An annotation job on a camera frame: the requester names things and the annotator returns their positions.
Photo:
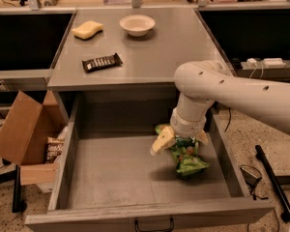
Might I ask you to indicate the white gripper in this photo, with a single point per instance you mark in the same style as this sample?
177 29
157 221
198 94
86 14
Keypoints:
186 127

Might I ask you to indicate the green rice chip bag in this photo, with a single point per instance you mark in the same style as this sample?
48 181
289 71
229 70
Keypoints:
186 158

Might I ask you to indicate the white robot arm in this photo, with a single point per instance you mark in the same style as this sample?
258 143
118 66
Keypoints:
205 82

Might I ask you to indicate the grey open top drawer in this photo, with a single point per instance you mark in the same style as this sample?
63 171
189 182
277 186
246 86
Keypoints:
108 177

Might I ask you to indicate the grey counter cabinet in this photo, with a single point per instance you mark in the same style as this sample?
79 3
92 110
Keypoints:
149 62

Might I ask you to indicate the snack bag in box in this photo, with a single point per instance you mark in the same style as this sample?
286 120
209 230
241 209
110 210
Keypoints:
54 148

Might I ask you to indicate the white power strip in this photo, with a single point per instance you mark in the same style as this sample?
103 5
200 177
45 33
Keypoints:
268 63

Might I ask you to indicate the black candy bar wrapper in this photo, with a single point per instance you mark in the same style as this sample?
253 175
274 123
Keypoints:
101 63

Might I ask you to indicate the white bowl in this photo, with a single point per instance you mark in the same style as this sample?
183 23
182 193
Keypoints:
137 25

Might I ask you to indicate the black floor bar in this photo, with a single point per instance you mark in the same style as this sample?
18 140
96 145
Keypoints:
285 216

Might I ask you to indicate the yellow sponge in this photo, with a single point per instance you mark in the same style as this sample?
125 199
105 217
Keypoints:
87 30

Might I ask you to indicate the brown cardboard box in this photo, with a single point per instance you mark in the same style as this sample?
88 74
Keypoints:
24 136

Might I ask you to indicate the black stand leg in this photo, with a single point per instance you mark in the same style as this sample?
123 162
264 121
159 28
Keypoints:
19 205

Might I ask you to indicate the small grey floor bracket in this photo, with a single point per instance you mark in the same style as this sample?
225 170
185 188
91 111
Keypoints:
250 176

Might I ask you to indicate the black drawer handle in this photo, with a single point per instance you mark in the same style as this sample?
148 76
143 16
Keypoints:
154 225

